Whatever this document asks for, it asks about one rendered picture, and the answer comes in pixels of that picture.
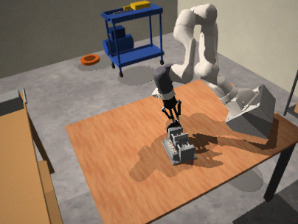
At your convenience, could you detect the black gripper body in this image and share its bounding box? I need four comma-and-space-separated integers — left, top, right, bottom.
162, 95, 177, 110

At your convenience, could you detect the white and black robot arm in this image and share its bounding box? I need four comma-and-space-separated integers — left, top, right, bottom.
152, 4, 260, 116

